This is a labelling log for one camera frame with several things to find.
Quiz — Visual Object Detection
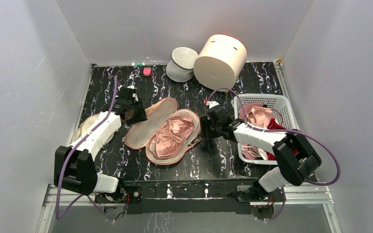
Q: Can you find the white plastic basket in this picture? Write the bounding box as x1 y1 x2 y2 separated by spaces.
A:
233 93 302 166

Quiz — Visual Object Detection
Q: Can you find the pink bra in basket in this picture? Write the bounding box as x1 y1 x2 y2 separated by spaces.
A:
241 102 276 161

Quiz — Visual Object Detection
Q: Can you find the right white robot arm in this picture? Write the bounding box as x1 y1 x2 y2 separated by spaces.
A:
200 101 322 201

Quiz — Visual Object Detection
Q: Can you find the red garment in basket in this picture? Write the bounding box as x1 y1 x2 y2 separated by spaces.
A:
266 118 285 161

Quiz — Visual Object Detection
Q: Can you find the pink satin bra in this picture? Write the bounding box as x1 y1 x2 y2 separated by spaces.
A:
147 111 199 164

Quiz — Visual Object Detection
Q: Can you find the cream cylindrical hamper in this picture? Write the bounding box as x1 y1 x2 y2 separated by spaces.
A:
193 34 247 90

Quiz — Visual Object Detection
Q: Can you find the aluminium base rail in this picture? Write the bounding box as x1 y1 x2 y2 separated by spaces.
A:
36 182 335 233

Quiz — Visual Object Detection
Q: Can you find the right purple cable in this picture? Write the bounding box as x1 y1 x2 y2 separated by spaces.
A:
205 87 341 222

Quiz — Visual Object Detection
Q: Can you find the purple cable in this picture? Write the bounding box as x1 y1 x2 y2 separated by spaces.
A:
55 75 120 222
205 87 341 222

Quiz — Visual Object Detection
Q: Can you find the small pink object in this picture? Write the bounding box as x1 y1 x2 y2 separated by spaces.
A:
143 67 153 77

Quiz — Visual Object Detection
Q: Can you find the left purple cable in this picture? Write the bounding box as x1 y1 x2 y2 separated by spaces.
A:
55 75 120 222

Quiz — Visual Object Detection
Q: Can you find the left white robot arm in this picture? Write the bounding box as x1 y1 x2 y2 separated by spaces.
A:
54 86 147 202

